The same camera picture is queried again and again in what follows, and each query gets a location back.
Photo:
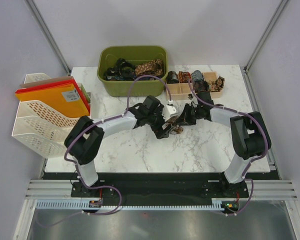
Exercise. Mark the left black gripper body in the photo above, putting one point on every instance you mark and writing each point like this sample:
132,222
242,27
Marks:
156,121

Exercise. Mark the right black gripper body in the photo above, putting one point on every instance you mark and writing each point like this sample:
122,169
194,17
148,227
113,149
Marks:
192,114

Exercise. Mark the brown cat pattern tie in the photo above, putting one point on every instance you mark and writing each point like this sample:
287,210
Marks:
176,129

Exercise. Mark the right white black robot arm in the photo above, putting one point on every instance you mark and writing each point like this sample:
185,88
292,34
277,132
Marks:
250,138

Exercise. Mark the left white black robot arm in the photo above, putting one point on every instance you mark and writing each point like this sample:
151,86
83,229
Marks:
84,140

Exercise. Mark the black ties in bin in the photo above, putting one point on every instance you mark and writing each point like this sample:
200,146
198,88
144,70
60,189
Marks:
122,71

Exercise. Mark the wooden compartment tray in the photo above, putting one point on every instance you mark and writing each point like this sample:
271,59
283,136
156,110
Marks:
180,91

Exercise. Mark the dark patterned rolled tie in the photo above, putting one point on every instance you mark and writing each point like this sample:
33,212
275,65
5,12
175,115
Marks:
200,86

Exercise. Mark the brown patterned loose tie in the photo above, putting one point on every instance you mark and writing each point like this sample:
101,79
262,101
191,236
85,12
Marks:
216,85

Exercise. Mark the red patterned rolled tie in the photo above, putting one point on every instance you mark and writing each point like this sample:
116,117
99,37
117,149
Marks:
184,77

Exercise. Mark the grey blue rolled tie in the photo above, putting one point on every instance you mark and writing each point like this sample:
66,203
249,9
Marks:
197,76

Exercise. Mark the black rolled tie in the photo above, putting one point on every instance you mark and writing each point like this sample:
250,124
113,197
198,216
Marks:
172,78

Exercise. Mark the brown patterned tie in bin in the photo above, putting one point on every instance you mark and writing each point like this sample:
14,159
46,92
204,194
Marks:
154,67

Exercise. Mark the olive green plastic bin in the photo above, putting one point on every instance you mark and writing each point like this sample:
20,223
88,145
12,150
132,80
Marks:
143,85

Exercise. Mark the orange folder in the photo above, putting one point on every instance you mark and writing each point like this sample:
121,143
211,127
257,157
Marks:
66,99

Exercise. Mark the red folder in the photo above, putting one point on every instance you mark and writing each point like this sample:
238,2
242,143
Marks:
53,83

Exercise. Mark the white plastic file rack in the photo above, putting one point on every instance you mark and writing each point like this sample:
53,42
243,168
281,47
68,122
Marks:
39,126

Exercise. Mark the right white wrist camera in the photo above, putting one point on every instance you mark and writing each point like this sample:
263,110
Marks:
191,97

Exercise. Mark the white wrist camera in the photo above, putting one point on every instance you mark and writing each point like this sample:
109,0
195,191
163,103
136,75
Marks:
191,97
169,110

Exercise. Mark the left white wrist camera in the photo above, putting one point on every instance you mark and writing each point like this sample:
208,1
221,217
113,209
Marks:
169,110

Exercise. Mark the right aluminium corner post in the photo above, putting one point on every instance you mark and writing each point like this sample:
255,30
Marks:
266,33

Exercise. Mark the aluminium corner post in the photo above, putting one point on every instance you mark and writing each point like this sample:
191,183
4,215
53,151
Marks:
266,33
48,35

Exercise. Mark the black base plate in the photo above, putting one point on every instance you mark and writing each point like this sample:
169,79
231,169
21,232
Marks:
161,188

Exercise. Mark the white slotted cable duct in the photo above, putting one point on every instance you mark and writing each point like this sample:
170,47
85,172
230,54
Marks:
84,204

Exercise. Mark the aluminium rail frame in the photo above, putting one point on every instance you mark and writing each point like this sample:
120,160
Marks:
263,190

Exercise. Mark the left aluminium corner post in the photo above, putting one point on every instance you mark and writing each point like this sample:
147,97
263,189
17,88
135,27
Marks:
48,35

